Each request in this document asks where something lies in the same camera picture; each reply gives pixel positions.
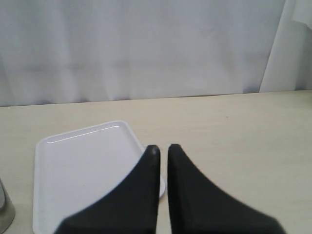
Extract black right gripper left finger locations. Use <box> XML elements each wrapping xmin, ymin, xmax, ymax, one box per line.
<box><xmin>55</xmin><ymin>145</ymin><xmax>160</xmax><ymax>234</ymax></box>

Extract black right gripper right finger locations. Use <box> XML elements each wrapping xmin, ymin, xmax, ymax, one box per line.
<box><xmin>167</xmin><ymin>144</ymin><xmax>285</xmax><ymax>234</ymax></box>

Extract steel mug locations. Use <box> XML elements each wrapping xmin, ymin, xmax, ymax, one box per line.
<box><xmin>0</xmin><ymin>181</ymin><xmax>16</xmax><ymax>234</ymax></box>

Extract white plastic tray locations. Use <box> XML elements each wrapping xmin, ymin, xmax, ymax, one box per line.
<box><xmin>32</xmin><ymin>120</ymin><xmax>166</xmax><ymax>234</ymax></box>

